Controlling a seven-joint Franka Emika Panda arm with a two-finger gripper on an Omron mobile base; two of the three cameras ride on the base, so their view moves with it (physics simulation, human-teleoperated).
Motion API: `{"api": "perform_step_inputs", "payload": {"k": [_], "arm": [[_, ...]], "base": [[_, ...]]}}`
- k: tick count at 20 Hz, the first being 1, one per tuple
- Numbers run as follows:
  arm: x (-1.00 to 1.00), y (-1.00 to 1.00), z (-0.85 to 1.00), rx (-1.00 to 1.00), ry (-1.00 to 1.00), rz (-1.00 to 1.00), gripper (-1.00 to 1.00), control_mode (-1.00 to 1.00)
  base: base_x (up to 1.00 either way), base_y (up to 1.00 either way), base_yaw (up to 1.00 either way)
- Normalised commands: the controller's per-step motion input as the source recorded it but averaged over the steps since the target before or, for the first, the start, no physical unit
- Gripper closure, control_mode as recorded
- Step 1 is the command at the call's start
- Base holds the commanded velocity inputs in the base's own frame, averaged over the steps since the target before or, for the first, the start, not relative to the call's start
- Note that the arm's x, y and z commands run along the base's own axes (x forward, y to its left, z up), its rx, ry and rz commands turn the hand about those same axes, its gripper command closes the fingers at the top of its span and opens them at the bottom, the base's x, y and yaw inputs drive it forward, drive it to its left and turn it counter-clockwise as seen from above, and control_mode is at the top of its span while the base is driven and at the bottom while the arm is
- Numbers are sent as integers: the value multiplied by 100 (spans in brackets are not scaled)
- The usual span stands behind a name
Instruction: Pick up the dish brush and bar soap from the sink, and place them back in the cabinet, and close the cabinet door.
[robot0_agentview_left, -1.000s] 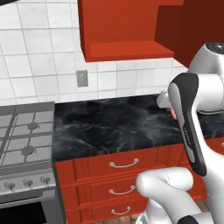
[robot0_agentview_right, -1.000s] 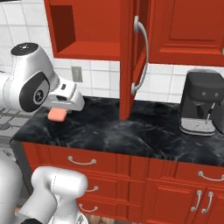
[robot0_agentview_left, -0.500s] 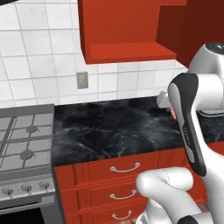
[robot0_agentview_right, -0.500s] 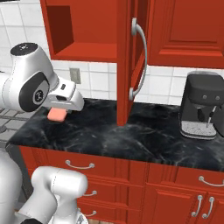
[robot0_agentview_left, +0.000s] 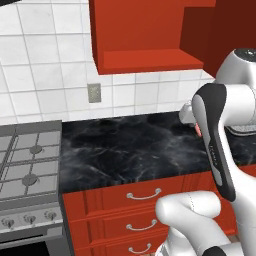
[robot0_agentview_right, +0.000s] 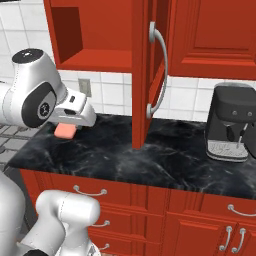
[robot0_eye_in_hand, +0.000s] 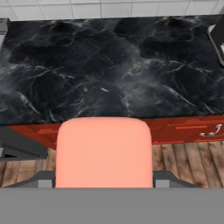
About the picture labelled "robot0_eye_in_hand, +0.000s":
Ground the red cabinet front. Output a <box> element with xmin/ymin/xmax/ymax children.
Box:
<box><xmin>7</xmin><ymin>123</ymin><xmax>64</xmax><ymax>151</ymax></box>

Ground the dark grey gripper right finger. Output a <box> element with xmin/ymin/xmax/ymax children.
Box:
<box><xmin>152</xmin><ymin>170</ymin><xmax>203</xmax><ymax>189</ymax></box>

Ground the pink bar soap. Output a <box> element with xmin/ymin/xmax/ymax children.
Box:
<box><xmin>55</xmin><ymin>116</ymin><xmax>154</xmax><ymax>189</ymax></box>

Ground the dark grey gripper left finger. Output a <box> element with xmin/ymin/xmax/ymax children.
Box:
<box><xmin>3</xmin><ymin>170</ymin><xmax>57</xmax><ymax>189</ymax></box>

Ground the silver curved drawer handle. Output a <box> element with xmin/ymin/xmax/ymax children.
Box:
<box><xmin>199</xmin><ymin>123</ymin><xmax>224</xmax><ymax>138</ymax></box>

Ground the grey oven front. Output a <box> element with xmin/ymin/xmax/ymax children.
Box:
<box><xmin>0</xmin><ymin>125</ymin><xmax>49</xmax><ymax>162</ymax></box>

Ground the red drawer front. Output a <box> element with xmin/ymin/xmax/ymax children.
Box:
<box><xmin>143</xmin><ymin>115</ymin><xmax>224</xmax><ymax>146</ymax></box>

